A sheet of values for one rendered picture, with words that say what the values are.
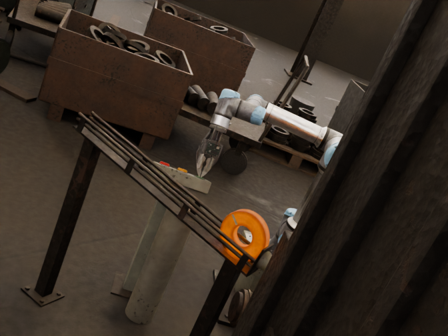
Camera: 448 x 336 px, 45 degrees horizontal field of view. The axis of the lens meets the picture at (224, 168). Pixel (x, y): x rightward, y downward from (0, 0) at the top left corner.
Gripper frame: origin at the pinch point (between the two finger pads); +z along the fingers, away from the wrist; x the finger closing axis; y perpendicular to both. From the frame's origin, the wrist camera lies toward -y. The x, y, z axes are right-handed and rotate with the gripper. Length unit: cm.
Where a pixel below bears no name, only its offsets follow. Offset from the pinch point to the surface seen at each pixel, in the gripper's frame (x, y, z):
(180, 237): -1.1, 14.5, 24.8
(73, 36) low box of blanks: -85, -146, -50
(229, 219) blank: 5, 57, 8
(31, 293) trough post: -46, 2, 65
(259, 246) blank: 15, 63, 12
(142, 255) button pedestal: -9.9, -10.4, 40.6
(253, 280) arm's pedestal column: 42, -18, 38
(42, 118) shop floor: -89, -165, 6
